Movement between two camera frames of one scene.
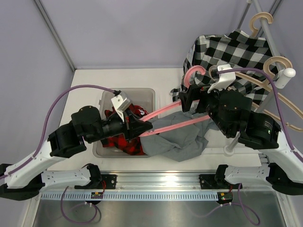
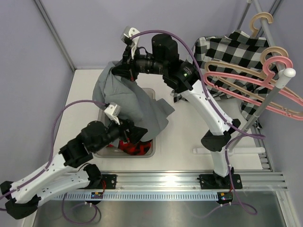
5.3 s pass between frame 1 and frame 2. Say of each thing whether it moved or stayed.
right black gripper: moved
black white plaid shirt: stayed
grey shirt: moved
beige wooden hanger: moved
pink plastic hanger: moved
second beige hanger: stayed
